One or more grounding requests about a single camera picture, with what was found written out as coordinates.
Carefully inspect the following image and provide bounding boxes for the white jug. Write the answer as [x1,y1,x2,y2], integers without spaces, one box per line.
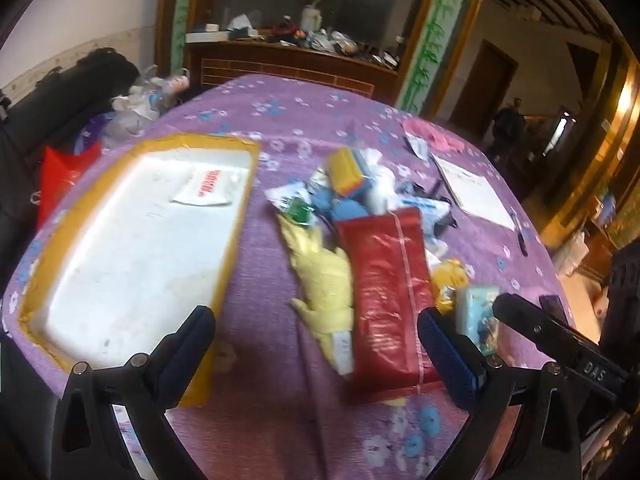
[299,1,324,34]

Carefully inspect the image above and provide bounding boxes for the white foam box yellow tape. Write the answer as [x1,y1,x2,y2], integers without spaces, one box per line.
[17,134,262,407]

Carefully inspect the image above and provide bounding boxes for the black bag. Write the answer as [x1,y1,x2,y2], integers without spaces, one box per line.
[0,49,142,241]

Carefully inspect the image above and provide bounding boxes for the blue towel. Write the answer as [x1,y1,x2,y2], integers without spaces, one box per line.
[331,199,367,222]

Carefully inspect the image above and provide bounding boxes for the white packet red print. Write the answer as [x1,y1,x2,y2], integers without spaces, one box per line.
[171,166,237,207]

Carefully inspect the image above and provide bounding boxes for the yellow sponge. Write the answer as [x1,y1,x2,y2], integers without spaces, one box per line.
[327,147,367,197]

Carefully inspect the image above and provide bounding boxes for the red plastic bag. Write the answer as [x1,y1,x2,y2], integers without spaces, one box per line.
[37,141,104,227]

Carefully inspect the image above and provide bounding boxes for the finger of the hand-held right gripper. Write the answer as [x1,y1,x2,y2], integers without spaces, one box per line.
[492,292,628,401]
[539,295,571,328]

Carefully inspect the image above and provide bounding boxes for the purple floral tablecloth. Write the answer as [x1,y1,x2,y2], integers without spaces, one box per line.
[0,72,568,480]

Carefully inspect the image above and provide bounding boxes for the white paper notebook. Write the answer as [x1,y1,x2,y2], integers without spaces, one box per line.
[431,154,517,232]

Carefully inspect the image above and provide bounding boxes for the pink cloth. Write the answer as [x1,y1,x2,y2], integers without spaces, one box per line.
[401,119,467,155]

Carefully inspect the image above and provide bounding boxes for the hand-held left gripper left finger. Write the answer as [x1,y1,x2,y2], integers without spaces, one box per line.
[52,305,218,480]

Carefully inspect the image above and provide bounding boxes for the red plastic pouch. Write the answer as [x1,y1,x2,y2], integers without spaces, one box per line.
[334,207,442,393]

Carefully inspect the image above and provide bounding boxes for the blue print tissue packet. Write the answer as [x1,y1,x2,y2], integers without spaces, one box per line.
[456,286,502,357]

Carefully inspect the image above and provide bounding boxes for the yellow soft toy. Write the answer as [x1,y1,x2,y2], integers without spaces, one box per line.
[431,259,475,312]

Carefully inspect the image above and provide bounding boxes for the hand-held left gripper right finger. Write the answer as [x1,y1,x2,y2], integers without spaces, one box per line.
[417,307,583,480]

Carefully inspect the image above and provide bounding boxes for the clear plastic bags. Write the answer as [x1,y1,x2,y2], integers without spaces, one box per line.
[102,71,192,148]

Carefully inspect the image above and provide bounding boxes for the yellow rubber glove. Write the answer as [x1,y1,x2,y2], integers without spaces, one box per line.
[277,215,357,376]

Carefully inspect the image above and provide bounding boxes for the white striped packet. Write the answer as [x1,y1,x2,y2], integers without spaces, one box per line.
[404,132,431,160]

